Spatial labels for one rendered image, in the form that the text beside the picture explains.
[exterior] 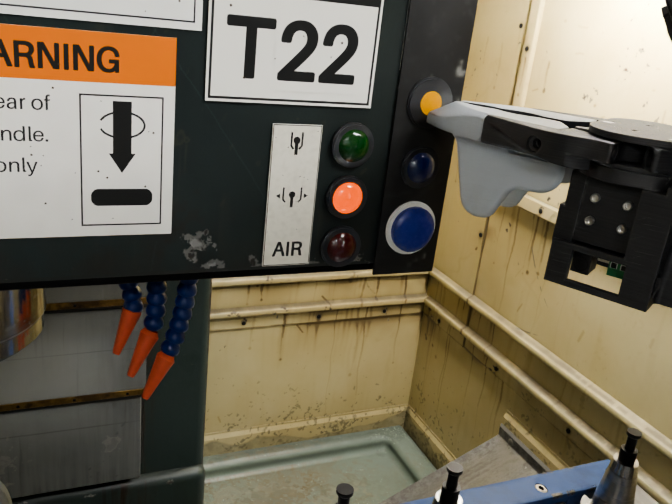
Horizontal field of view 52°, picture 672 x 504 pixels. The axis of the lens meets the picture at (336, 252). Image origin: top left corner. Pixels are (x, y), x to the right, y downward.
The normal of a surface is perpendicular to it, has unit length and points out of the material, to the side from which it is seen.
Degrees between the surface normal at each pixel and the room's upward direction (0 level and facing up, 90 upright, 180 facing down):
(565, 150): 90
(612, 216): 90
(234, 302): 90
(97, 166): 90
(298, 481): 0
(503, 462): 24
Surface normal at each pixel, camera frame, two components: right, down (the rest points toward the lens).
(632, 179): -0.37, 0.29
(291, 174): 0.39, 0.36
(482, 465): -0.28, -0.84
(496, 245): -0.91, 0.04
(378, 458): 0.11, -0.93
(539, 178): -0.64, 0.20
